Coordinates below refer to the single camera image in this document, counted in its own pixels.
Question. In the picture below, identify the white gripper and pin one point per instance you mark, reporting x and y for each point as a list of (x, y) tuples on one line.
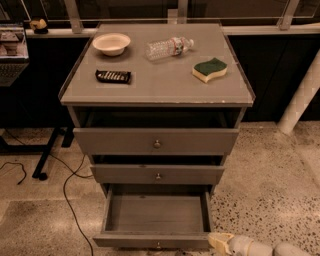
[(240, 246)]

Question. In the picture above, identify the grey bottom drawer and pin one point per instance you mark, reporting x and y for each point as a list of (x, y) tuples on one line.
[(156, 216)]

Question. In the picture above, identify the grey drawer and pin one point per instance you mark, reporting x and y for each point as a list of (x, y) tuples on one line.
[(156, 216), (157, 169), (159, 133)]

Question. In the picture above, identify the grey middle drawer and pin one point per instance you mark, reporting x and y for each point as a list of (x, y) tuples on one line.
[(157, 169)]

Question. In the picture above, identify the grey drawer cabinet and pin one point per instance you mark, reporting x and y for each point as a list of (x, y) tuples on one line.
[(164, 85)]

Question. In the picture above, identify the grey top drawer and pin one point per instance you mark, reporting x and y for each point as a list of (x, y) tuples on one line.
[(159, 133)]

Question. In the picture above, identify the green yellow sponge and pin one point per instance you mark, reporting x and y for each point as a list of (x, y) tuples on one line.
[(206, 71)]

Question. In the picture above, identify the white diagonal pipe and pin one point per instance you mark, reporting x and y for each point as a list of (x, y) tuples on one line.
[(306, 91)]

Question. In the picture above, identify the black snack packet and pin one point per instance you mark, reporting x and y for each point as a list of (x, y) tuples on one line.
[(114, 77)]

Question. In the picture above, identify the clear plastic water bottle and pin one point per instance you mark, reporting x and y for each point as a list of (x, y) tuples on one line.
[(174, 46)]

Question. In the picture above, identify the white bowl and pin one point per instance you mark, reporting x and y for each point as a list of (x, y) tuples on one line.
[(111, 44)]

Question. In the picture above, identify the metal window railing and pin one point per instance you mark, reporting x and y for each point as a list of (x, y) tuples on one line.
[(237, 17)]

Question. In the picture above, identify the laptop computer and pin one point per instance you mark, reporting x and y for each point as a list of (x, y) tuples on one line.
[(14, 56)]

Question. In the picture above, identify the yellow black small object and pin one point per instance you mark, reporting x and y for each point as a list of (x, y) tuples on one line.
[(38, 25)]

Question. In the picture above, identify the black desk frame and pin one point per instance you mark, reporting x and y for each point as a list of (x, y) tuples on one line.
[(42, 149)]

